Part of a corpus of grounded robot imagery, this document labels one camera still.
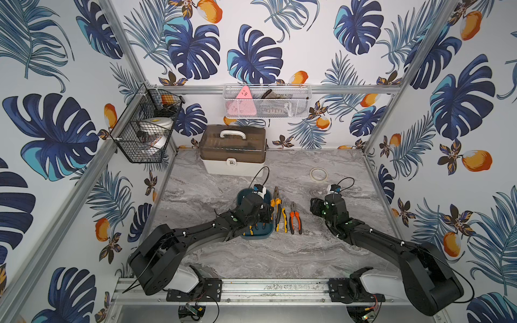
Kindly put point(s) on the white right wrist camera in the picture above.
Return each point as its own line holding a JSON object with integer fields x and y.
{"x": 334, "y": 189}

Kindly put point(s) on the white brown toolbox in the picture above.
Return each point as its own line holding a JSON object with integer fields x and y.
{"x": 233, "y": 150}

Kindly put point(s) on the pink triangle card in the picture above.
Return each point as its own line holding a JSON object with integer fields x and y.
{"x": 243, "y": 105}

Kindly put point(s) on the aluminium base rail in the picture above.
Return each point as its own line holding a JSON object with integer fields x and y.
{"x": 257, "y": 292}

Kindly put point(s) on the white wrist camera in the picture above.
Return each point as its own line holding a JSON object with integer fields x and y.
{"x": 334, "y": 189}
{"x": 259, "y": 190}

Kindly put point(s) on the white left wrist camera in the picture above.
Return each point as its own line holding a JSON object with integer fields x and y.
{"x": 259, "y": 190}

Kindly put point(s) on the masking tape roll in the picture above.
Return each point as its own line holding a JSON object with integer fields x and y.
{"x": 318, "y": 174}

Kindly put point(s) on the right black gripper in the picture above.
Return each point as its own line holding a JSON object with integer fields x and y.
{"x": 315, "y": 206}

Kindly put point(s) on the orange long nose pliers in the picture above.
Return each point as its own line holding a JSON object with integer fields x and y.
{"x": 295, "y": 223}

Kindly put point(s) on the orange black cutting pliers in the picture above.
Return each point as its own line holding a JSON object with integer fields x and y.
{"x": 276, "y": 204}

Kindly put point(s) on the black wire basket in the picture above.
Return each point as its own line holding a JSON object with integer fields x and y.
{"x": 147, "y": 103}

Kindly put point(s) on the yellow black combination pliers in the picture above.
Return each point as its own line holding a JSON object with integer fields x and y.
{"x": 280, "y": 220}

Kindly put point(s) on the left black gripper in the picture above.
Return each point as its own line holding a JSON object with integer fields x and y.
{"x": 262, "y": 212}

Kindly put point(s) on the white mesh wall basket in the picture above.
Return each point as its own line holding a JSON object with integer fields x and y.
{"x": 273, "y": 101}

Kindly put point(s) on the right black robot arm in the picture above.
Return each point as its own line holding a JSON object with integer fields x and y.
{"x": 429, "y": 283}

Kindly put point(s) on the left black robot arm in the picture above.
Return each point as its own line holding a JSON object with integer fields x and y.
{"x": 157, "y": 259}

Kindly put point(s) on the white bowl in basket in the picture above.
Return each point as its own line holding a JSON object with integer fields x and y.
{"x": 152, "y": 133}

